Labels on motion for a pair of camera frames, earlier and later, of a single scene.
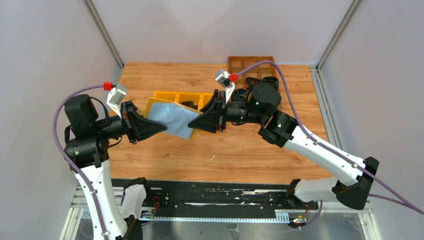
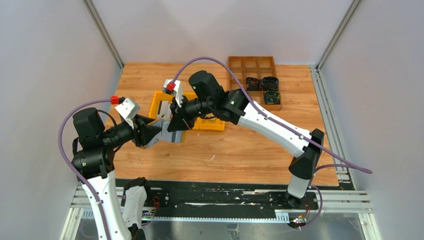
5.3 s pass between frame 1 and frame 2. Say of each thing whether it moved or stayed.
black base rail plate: stayed
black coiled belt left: stayed
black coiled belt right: stayed
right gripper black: moved
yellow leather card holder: moved
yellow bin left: stayed
